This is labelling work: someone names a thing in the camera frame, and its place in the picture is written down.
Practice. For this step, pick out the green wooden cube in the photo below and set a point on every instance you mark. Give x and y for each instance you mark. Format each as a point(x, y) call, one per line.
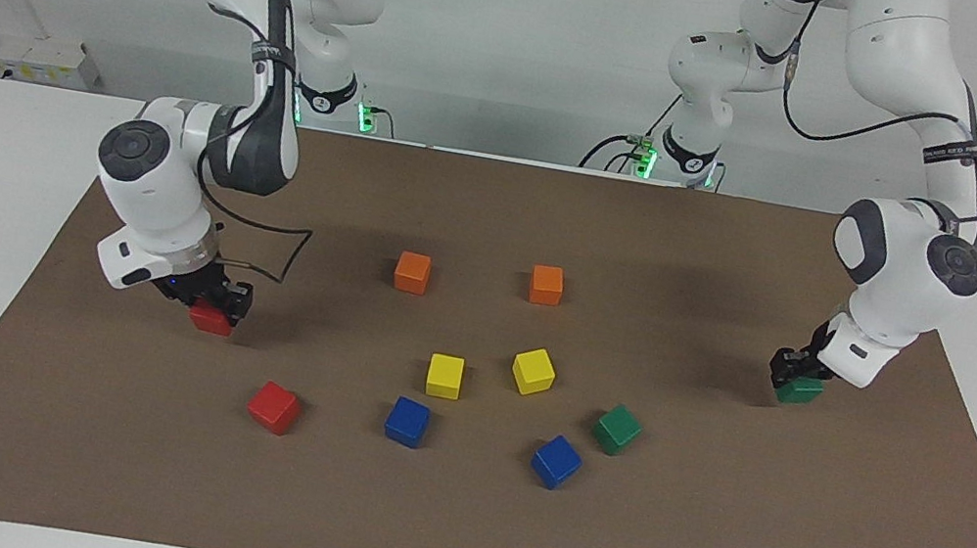
point(617, 429)
point(799, 393)

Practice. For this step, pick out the yellow wooden cube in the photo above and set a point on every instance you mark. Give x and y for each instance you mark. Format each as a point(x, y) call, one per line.
point(533, 371)
point(445, 376)

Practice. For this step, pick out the green lit base connector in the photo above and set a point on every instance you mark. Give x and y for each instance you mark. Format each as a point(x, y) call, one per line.
point(642, 159)
point(366, 117)

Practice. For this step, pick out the red wooden cube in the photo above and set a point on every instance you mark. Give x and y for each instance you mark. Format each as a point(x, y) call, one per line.
point(274, 407)
point(210, 323)

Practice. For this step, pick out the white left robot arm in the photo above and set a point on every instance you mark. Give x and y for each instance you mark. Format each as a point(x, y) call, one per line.
point(894, 282)

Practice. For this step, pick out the white wall socket box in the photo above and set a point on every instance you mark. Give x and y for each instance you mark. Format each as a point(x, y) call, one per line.
point(48, 59)

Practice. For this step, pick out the brown table mat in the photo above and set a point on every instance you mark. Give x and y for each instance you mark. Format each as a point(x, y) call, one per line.
point(707, 509)

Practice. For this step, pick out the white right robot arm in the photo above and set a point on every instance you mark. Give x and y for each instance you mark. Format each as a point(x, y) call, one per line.
point(155, 189)

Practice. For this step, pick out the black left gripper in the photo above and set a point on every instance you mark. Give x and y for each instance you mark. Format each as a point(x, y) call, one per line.
point(817, 357)

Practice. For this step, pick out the blue wooden cube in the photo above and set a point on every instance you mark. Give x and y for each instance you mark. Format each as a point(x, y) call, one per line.
point(407, 421)
point(556, 461)

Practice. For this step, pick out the orange wooden cube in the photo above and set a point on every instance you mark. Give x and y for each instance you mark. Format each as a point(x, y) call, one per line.
point(412, 272)
point(546, 285)

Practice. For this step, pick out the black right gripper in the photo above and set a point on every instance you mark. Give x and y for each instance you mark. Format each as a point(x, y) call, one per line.
point(199, 285)

